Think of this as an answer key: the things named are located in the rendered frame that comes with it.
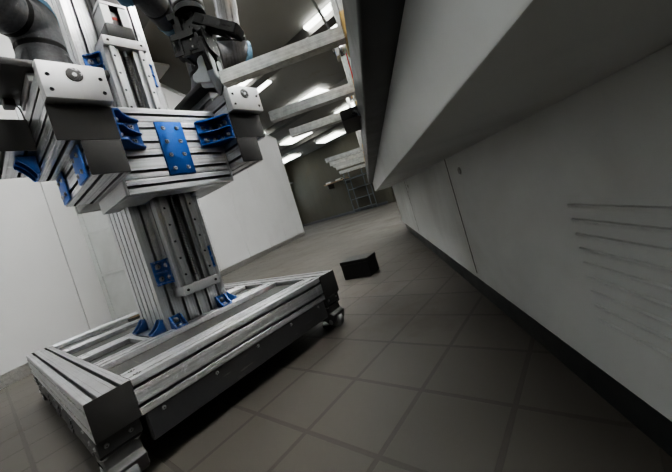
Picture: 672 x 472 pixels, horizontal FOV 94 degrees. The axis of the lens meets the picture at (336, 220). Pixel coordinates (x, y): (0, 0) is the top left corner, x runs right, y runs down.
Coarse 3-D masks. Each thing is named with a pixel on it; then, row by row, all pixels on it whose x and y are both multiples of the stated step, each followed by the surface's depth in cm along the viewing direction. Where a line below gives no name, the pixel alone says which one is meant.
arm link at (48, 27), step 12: (36, 0) 85; (36, 12) 83; (48, 12) 87; (36, 24) 83; (48, 24) 86; (12, 36) 82; (24, 36) 82; (36, 36) 83; (48, 36) 85; (60, 36) 89
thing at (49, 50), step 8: (16, 40) 82; (24, 40) 82; (32, 40) 83; (40, 40) 84; (48, 40) 85; (16, 48) 83; (24, 48) 82; (32, 48) 83; (40, 48) 83; (48, 48) 84; (56, 48) 86; (64, 48) 89; (16, 56) 82; (24, 56) 82; (32, 56) 82; (40, 56) 82; (48, 56) 83; (56, 56) 85; (64, 56) 87
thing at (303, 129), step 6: (336, 114) 121; (318, 120) 122; (324, 120) 122; (330, 120) 121; (336, 120) 121; (300, 126) 123; (306, 126) 122; (312, 126) 122; (318, 126) 122; (324, 126) 123; (294, 132) 123; (300, 132) 123; (306, 132) 124
